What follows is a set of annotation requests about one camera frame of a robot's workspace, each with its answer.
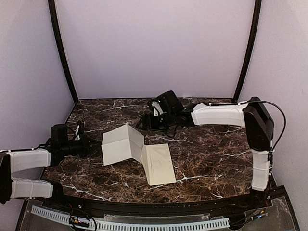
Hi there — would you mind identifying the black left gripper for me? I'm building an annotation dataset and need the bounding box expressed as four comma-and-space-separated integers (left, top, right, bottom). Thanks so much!
60, 134, 102, 158

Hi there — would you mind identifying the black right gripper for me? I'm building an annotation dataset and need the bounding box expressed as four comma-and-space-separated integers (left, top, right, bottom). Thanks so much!
136, 110, 176, 133

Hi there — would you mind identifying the spare white paper sheet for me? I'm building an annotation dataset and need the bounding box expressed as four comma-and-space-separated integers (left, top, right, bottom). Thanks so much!
102, 124, 144, 166

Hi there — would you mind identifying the cream paper envelope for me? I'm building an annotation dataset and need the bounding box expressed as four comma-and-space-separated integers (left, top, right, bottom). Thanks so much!
140, 143, 176, 186

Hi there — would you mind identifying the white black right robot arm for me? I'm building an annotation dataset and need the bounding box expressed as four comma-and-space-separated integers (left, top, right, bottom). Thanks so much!
136, 90, 278, 209

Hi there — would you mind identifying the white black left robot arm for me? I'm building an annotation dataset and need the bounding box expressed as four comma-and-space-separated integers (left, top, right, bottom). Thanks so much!
0, 124, 102, 210

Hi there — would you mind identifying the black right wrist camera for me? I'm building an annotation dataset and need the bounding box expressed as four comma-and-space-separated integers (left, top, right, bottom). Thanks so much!
149, 100, 164, 116

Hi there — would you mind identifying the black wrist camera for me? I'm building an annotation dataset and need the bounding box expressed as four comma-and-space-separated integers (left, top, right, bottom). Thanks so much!
149, 100, 164, 116
73, 121, 84, 141

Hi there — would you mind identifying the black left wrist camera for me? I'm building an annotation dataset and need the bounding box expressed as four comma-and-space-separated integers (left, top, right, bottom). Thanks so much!
73, 121, 84, 141

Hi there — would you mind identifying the black front table rail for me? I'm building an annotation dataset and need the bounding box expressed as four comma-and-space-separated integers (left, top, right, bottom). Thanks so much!
55, 194, 266, 217

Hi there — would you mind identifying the white slotted cable duct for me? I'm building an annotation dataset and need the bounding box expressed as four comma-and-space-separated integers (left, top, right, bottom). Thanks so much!
31, 206, 230, 231

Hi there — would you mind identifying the black left corner frame post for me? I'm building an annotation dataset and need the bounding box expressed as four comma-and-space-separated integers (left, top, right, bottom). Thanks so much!
48, 0, 79, 104

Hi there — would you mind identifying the black corner frame post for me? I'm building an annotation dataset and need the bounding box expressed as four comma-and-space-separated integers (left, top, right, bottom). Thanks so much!
232, 0, 262, 102
48, 0, 79, 104

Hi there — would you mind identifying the black right corner frame post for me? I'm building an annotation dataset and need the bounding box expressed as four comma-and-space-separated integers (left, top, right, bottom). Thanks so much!
232, 0, 262, 102

